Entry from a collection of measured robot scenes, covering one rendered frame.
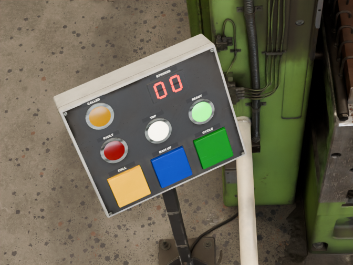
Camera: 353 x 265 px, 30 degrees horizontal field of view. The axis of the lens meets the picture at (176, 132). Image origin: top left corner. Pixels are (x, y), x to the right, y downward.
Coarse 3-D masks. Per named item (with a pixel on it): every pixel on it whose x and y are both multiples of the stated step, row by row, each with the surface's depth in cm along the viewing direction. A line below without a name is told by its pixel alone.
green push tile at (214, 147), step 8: (224, 128) 141; (208, 136) 141; (216, 136) 141; (224, 136) 142; (200, 144) 141; (208, 144) 142; (216, 144) 142; (224, 144) 143; (200, 152) 142; (208, 152) 143; (216, 152) 143; (224, 152) 144; (232, 152) 145; (200, 160) 143; (208, 160) 143; (216, 160) 144
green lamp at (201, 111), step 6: (204, 102) 138; (198, 108) 138; (204, 108) 138; (210, 108) 139; (192, 114) 138; (198, 114) 138; (204, 114) 139; (210, 114) 139; (198, 120) 139; (204, 120) 139
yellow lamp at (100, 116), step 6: (96, 108) 130; (102, 108) 131; (90, 114) 131; (96, 114) 131; (102, 114) 131; (108, 114) 132; (90, 120) 131; (96, 120) 131; (102, 120) 132; (108, 120) 132; (96, 126) 132
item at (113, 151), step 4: (108, 144) 135; (112, 144) 135; (116, 144) 135; (120, 144) 135; (108, 148) 135; (112, 148) 135; (116, 148) 135; (120, 148) 136; (124, 148) 136; (104, 152) 135; (108, 152) 135; (112, 152) 136; (116, 152) 136; (120, 152) 136; (108, 156) 136; (112, 156) 136; (116, 156) 136; (120, 156) 137
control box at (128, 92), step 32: (160, 64) 133; (192, 64) 133; (64, 96) 134; (96, 96) 130; (128, 96) 132; (160, 96) 134; (192, 96) 136; (224, 96) 139; (96, 128) 132; (128, 128) 135; (192, 128) 140; (96, 160) 136; (128, 160) 138; (192, 160) 143; (224, 160) 146; (96, 192) 139; (160, 192) 144
